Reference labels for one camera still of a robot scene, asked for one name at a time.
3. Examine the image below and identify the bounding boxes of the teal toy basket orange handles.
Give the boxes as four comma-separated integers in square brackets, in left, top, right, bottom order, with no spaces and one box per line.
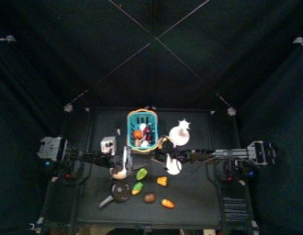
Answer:
[127,108,165,153]

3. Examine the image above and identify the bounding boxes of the orange toy bell pepper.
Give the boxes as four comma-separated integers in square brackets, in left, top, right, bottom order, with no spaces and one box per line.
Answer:
[156,175,169,187]

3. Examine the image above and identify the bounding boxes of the brown toy potato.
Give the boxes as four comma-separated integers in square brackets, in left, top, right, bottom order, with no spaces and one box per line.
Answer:
[144,193,157,204]

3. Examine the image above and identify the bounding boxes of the red toy utensil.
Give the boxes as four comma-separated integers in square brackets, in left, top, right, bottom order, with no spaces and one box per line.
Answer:
[143,126,153,140]

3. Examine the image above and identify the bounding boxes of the black toy frying pan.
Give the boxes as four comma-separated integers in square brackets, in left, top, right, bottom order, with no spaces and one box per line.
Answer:
[97,180,133,209]

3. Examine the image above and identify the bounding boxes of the grey toy appliance box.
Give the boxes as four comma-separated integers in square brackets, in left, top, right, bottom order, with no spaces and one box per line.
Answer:
[99,136,117,154]

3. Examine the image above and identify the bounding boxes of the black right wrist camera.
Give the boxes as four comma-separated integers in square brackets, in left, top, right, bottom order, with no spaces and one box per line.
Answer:
[160,137,177,153]

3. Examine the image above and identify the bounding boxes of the white printed label sheet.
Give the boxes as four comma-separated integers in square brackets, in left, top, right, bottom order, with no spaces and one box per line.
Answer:
[221,196,250,223]

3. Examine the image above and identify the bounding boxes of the white spiky toy piece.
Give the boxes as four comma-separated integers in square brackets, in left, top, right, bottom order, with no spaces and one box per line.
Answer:
[176,118,192,130]

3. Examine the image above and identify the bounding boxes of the green yellow toy vegetable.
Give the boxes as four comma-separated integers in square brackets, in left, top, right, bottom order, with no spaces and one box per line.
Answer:
[131,182,144,196]

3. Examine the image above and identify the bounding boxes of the white round toy ladle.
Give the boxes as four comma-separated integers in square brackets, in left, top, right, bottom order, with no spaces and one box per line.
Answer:
[111,166,129,181]

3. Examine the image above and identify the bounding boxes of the orange toy carrot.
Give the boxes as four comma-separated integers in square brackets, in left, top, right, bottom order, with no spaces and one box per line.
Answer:
[160,198,176,209]

